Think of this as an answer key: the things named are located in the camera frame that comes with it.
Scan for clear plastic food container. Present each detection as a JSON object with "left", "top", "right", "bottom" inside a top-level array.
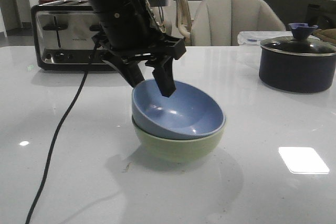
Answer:
[{"left": 237, "top": 31, "right": 292, "bottom": 46}]

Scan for glass lid blue knob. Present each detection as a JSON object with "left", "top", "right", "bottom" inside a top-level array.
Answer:
[{"left": 260, "top": 23, "right": 335, "bottom": 57}]

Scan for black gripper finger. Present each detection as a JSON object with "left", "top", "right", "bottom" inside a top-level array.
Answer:
[
  {"left": 145, "top": 57, "right": 176, "bottom": 97},
  {"left": 102, "top": 56, "right": 144, "bottom": 88}
]

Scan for right grey upholstered chair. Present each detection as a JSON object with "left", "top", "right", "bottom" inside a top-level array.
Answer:
[{"left": 191, "top": 0, "right": 286, "bottom": 46}]

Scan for black silver toaster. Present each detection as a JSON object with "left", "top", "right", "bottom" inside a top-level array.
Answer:
[{"left": 30, "top": 0, "right": 102, "bottom": 71}]

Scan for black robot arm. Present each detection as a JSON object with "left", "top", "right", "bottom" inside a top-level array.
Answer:
[{"left": 89, "top": 0, "right": 186, "bottom": 97}]

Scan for beige plastic chair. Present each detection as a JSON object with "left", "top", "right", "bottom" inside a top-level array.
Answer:
[{"left": 175, "top": 0, "right": 192, "bottom": 46}]

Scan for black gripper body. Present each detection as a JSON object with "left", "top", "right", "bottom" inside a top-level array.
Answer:
[{"left": 92, "top": 31, "right": 186, "bottom": 71}]

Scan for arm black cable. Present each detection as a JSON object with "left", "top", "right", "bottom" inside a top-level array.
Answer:
[{"left": 25, "top": 39, "right": 102, "bottom": 224}]

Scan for dark blue saucepan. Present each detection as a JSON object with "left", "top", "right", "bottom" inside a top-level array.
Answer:
[{"left": 259, "top": 49, "right": 335, "bottom": 93}]

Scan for black appliance at right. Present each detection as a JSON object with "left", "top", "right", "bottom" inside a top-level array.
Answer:
[{"left": 305, "top": 0, "right": 335, "bottom": 29}]

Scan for left grey upholstered chair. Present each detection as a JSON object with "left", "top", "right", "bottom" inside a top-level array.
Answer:
[{"left": 151, "top": 7, "right": 172, "bottom": 35}]

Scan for grey upholstered chair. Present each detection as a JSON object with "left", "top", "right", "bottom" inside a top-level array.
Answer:
[
  {"left": 191, "top": 0, "right": 286, "bottom": 46},
  {"left": 151, "top": 7, "right": 172, "bottom": 35}
]

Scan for red box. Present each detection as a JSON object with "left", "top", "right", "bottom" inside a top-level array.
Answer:
[{"left": 38, "top": 0, "right": 53, "bottom": 5}]

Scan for blue bowl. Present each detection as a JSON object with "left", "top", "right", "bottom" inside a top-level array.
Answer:
[{"left": 132, "top": 79, "right": 225, "bottom": 140}]

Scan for light green bowl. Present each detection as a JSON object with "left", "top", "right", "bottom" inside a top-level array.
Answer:
[{"left": 132, "top": 121, "right": 225, "bottom": 163}]

